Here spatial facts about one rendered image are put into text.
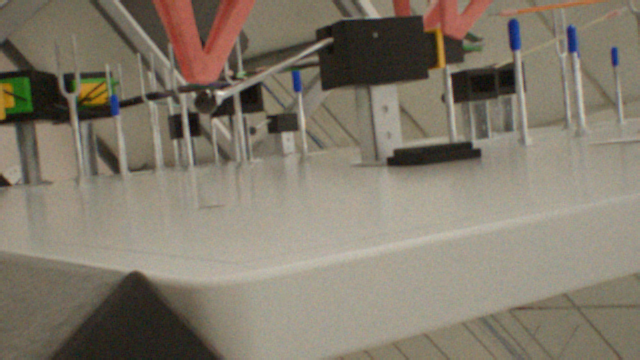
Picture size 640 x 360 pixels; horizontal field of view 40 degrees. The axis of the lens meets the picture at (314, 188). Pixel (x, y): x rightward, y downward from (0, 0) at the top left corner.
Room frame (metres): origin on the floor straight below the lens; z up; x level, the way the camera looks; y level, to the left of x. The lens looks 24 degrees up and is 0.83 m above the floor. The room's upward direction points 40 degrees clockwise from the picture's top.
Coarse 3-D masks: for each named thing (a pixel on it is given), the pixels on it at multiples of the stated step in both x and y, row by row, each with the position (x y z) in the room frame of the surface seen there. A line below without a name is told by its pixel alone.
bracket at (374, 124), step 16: (368, 96) 0.47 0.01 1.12; (384, 96) 0.47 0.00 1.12; (368, 112) 0.47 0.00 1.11; (384, 112) 0.49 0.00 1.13; (368, 128) 0.48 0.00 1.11; (384, 128) 0.47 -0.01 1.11; (400, 128) 0.48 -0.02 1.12; (368, 144) 0.48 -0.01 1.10; (384, 144) 0.48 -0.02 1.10; (400, 144) 0.48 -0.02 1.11; (368, 160) 0.49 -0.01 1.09; (384, 160) 0.48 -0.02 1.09
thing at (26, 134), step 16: (32, 80) 1.03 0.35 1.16; (48, 80) 1.07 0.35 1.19; (32, 96) 1.03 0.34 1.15; (48, 96) 1.07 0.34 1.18; (32, 112) 1.04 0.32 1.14; (48, 112) 1.07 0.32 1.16; (16, 128) 1.09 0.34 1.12; (32, 128) 1.09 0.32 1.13; (32, 144) 1.09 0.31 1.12; (32, 160) 1.11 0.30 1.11; (32, 176) 1.12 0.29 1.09
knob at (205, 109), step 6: (198, 96) 0.46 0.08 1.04; (204, 96) 0.46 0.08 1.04; (210, 96) 0.46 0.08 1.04; (198, 102) 0.46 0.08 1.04; (204, 102) 0.46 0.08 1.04; (210, 102) 0.46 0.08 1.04; (216, 102) 0.46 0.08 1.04; (198, 108) 0.46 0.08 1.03; (204, 108) 0.46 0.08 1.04; (210, 108) 0.46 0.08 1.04; (204, 114) 0.47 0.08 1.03
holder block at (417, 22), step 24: (336, 24) 0.45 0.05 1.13; (360, 24) 0.44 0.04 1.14; (384, 24) 0.44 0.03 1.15; (408, 24) 0.44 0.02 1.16; (336, 48) 0.46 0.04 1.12; (360, 48) 0.45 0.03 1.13; (384, 48) 0.45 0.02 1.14; (408, 48) 0.45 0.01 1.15; (336, 72) 0.46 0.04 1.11; (360, 72) 0.45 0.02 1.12; (384, 72) 0.45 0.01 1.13; (408, 72) 0.45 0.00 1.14
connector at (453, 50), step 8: (432, 32) 0.45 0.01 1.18; (432, 40) 0.46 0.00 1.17; (448, 40) 0.46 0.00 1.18; (456, 40) 0.46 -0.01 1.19; (432, 48) 0.46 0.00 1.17; (448, 48) 0.46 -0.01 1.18; (456, 48) 0.46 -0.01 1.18; (432, 56) 0.46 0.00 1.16; (448, 56) 0.46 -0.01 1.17; (456, 56) 0.46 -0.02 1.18; (432, 64) 0.46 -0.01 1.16; (448, 64) 0.47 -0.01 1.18; (456, 64) 0.47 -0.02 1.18
